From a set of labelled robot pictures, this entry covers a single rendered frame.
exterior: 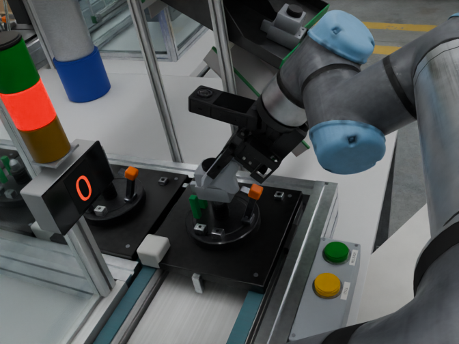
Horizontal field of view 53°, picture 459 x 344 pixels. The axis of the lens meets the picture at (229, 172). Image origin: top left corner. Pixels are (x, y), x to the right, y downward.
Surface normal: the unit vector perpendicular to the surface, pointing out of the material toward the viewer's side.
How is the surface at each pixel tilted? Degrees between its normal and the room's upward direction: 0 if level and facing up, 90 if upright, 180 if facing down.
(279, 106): 84
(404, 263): 0
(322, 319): 0
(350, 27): 40
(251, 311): 0
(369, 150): 109
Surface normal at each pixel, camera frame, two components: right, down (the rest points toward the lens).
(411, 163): -0.15, -0.77
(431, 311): -0.52, -0.84
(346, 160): 0.07, 0.84
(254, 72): 0.49, -0.39
